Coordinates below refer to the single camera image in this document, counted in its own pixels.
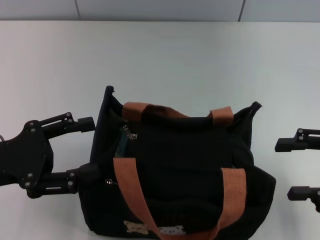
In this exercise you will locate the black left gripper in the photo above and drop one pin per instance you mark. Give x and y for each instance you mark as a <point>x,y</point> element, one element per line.
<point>25,155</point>

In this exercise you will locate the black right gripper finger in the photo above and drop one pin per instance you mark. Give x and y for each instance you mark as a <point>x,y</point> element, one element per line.
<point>300,143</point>
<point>302,192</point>

